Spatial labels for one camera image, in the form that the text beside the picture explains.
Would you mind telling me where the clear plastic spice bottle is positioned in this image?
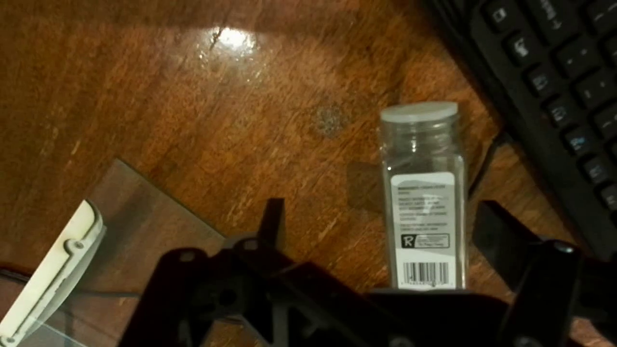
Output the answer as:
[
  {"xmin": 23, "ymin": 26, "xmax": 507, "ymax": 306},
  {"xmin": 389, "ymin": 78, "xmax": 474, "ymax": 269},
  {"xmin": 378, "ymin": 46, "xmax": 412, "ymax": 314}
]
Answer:
[{"xmin": 380, "ymin": 101, "xmax": 466, "ymax": 290}]

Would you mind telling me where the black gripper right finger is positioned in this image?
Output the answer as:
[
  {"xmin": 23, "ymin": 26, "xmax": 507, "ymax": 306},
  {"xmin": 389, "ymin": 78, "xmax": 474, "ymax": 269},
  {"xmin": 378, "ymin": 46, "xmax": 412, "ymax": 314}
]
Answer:
[{"xmin": 472, "ymin": 200, "xmax": 541, "ymax": 288}]

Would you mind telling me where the black computer keyboard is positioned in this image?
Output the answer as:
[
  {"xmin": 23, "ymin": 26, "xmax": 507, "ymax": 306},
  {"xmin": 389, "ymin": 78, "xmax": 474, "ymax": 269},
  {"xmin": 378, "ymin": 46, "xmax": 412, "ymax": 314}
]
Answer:
[{"xmin": 426, "ymin": 0, "xmax": 617, "ymax": 258}]

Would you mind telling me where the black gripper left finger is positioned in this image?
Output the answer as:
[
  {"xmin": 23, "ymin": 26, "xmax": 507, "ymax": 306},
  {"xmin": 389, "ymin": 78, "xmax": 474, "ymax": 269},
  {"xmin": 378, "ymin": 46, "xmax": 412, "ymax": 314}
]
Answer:
[{"xmin": 256, "ymin": 198, "xmax": 285, "ymax": 246}]

